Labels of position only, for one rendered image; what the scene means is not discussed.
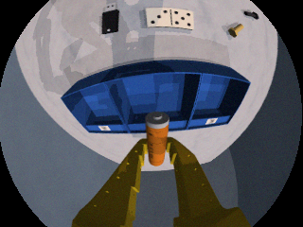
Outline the black usb stick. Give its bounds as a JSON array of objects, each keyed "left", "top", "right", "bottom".
[{"left": 102, "top": 2, "right": 119, "bottom": 34}]

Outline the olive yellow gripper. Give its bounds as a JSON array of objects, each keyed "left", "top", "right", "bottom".
[{"left": 71, "top": 137, "right": 251, "bottom": 227}]

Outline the white domino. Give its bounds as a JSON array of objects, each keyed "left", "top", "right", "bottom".
[{"left": 146, "top": 8, "right": 194, "bottom": 30}]

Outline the blue rack of bins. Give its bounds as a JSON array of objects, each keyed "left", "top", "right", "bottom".
[{"left": 61, "top": 60, "right": 251, "bottom": 133}]

